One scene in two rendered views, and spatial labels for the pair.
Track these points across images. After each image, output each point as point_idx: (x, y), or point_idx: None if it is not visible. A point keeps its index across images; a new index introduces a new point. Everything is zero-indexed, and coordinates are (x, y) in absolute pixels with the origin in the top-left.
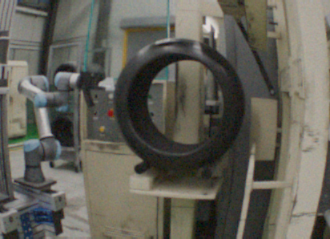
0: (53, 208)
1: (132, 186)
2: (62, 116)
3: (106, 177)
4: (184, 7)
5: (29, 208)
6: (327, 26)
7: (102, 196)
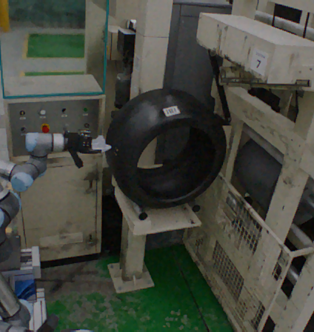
0: (37, 276)
1: (136, 230)
2: None
3: (43, 190)
4: (154, 32)
5: None
6: None
7: (38, 210)
